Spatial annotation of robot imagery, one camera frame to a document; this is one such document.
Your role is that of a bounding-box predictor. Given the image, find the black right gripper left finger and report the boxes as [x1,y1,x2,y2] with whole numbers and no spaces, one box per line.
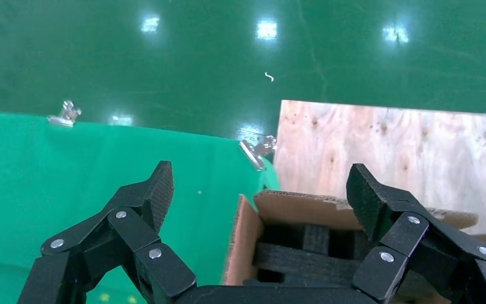
[16,160,197,304]

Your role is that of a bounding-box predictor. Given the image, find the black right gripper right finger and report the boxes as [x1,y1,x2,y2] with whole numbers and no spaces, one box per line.
[346,163,486,304]

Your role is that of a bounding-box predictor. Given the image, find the large open cardboard carton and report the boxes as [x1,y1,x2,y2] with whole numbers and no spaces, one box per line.
[224,189,486,304]

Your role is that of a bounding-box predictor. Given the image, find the light plywood board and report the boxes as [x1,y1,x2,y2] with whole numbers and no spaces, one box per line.
[273,99,486,236]

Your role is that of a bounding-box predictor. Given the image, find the green table cloth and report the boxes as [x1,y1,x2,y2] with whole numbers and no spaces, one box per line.
[0,110,282,304]

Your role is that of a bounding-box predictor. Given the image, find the black foam insert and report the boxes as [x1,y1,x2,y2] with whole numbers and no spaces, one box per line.
[253,224,378,288]

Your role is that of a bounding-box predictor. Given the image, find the silver metal binder clip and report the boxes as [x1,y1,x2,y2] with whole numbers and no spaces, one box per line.
[237,135,278,172]
[46,99,83,127]

